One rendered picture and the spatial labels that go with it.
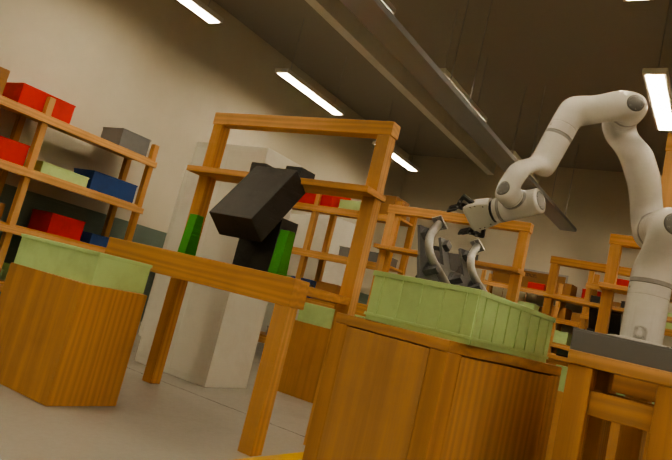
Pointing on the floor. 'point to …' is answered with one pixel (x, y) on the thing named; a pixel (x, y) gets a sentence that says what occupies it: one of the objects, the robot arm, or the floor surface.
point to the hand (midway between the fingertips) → (456, 220)
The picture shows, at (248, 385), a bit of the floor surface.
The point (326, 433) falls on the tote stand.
